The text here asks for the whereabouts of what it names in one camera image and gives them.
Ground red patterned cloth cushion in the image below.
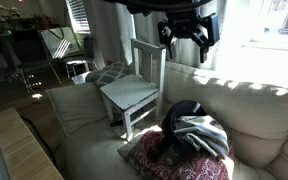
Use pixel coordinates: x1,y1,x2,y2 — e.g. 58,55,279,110
132,124,236,180

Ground white bag green handles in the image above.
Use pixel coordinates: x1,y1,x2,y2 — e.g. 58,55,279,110
38,26,82,60

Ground striped grey white towel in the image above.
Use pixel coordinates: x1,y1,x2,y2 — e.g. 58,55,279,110
172,114,230,161

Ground window blinds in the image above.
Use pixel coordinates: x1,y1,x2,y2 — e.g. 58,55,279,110
65,0,92,35

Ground beige fabric sofa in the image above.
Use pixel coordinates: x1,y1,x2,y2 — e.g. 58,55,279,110
53,60,288,180

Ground black office chair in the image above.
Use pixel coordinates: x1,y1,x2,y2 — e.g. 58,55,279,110
0,29,63,96

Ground beige square pillow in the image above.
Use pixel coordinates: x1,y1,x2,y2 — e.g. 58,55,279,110
45,81,109,138

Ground light wooden table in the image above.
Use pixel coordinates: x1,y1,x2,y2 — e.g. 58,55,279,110
0,106,65,180

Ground beige flat cushion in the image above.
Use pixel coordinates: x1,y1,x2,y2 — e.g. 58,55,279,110
117,124,165,176

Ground small white wooden chair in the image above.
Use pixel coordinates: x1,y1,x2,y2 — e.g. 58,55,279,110
99,37,168,143

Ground small black object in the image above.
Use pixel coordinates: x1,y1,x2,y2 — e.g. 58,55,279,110
109,119,125,128

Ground bright window frame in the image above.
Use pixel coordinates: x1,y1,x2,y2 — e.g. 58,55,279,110
243,0,288,53

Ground black floor cable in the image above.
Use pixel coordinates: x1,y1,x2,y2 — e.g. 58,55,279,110
19,114,57,165

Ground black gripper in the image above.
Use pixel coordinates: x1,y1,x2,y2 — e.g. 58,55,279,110
157,11,221,64

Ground white round stool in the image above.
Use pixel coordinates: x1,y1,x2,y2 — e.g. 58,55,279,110
63,58,90,79

